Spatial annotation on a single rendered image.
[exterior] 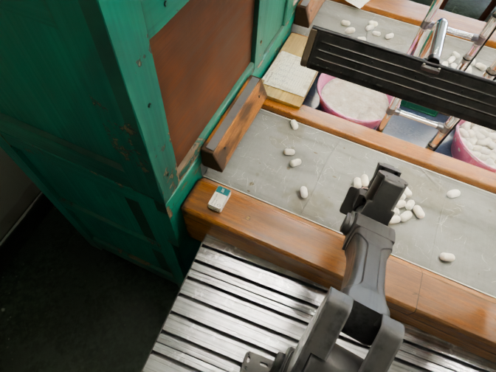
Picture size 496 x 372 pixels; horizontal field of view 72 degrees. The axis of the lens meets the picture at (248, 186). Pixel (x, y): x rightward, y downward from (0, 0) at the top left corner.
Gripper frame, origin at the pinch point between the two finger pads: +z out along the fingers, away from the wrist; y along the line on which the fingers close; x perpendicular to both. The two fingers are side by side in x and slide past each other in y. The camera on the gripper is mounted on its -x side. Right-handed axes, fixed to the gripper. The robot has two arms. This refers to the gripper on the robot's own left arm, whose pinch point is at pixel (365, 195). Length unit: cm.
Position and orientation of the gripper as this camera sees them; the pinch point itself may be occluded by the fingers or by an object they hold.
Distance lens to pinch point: 87.4
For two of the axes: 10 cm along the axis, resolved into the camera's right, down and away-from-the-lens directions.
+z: 2.8, -2.5, 9.2
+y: -9.1, -3.7, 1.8
